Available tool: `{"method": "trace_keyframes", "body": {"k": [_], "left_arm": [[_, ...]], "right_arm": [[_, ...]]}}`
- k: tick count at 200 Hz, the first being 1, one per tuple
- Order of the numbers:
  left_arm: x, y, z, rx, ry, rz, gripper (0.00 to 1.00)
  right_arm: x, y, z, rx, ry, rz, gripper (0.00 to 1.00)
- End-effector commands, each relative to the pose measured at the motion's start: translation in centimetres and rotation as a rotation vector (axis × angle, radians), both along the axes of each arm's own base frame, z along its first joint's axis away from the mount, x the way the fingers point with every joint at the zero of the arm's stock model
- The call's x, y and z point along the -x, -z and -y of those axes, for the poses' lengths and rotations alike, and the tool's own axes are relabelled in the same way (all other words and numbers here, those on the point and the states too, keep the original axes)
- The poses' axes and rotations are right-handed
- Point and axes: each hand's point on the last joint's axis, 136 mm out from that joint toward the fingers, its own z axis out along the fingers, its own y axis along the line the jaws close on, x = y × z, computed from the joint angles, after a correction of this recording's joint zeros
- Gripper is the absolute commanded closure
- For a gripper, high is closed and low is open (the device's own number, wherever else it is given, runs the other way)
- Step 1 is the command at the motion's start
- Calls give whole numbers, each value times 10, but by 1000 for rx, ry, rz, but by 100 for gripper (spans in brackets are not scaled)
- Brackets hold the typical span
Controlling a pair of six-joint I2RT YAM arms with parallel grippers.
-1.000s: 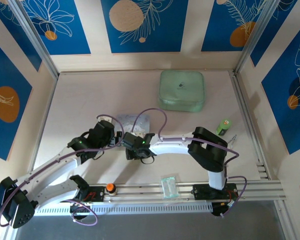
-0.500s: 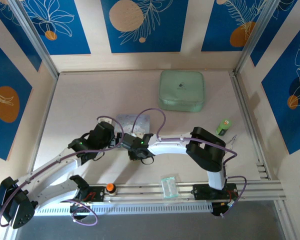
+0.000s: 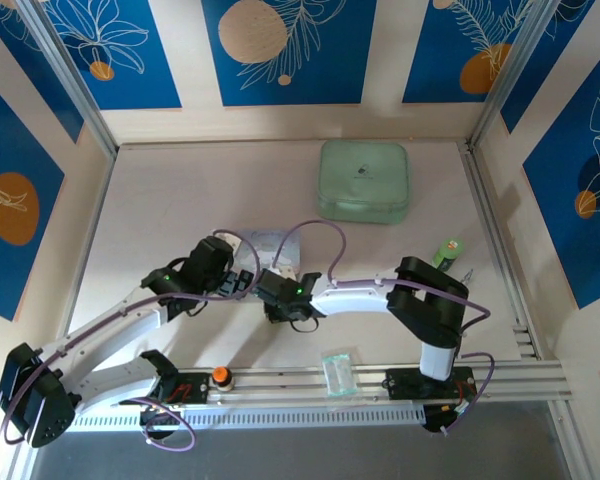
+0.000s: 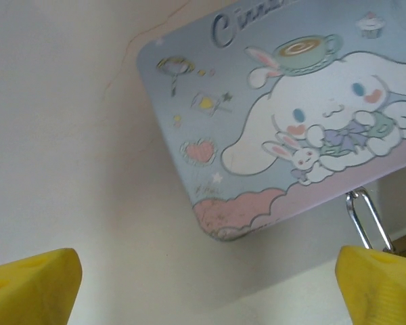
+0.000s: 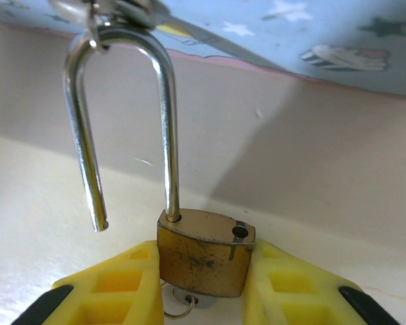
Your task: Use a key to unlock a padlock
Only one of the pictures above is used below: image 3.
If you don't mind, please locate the cartoon bunny tin box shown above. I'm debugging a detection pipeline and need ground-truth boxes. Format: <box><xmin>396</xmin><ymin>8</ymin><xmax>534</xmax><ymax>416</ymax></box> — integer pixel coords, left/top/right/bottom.
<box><xmin>232</xmin><ymin>227</ymin><xmax>302</xmax><ymax>269</ymax></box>

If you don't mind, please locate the orange push button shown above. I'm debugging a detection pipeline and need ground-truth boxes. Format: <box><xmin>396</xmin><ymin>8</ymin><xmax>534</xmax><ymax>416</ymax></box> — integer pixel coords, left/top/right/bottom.
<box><xmin>209</xmin><ymin>366</ymin><xmax>236</xmax><ymax>391</ymax></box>

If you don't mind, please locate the clear plastic bag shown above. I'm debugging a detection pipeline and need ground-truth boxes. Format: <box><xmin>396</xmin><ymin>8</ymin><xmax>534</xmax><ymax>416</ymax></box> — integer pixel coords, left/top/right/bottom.
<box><xmin>320</xmin><ymin>349</ymin><xmax>357</xmax><ymax>399</ymax></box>

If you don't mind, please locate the mint green zip case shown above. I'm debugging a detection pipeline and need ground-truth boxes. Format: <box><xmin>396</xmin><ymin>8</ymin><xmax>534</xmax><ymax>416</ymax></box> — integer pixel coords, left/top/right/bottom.
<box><xmin>314</xmin><ymin>139</ymin><xmax>411</xmax><ymax>224</ymax></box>

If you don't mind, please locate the small green bottle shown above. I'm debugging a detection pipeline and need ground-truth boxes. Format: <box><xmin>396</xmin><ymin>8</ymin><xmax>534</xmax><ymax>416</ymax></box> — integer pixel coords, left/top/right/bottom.
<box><xmin>431</xmin><ymin>235</ymin><xmax>466</xmax><ymax>272</ymax></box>

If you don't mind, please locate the aluminium mounting rail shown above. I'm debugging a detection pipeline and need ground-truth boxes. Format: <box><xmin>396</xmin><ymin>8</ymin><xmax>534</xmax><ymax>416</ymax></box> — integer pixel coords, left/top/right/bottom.
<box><xmin>174</xmin><ymin>363</ymin><xmax>574</xmax><ymax>401</ymax></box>

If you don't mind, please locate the white slotted cable duct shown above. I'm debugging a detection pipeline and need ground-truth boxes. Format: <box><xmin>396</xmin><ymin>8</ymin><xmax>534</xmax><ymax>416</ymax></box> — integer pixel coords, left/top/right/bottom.
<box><xmin>42</xmin><ymin>405</ymin><xmax>427</xmax><ymax>435</ymax></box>

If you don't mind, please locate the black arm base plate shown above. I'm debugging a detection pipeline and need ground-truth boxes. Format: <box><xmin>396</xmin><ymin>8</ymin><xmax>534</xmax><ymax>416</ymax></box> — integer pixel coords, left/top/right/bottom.
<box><xmin>162</xmin><ymin>370</ymin><xmax>211</xmax><ymax>405</ymax></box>
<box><xmin>384</xmin><ymin>367</ymin><xmax>476</xmax><ymax>401</ymax></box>

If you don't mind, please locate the aluminium table edge rail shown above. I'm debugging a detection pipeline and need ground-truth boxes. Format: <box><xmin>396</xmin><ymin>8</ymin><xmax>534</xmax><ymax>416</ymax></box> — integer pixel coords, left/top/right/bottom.
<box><xmin>459</xmin><ymin>142</ymin><xmax>541</xmax><ymax>361</ymax></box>
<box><xmin>59</xmin><ymin>147</ymin><xmax>119</xmax><ymax>341</ymax></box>

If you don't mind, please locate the aluminium frame post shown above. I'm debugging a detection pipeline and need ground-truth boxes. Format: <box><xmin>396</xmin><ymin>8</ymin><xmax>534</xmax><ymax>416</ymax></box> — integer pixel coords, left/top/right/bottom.
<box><xmin>467</xmin><ymin>0</ymin><xmax>556</xmax><ymax>149</ymax></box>
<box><xmin>17</xmin><ymin>0</ymin><xmax>119</xmax><ymax>157</ymax></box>

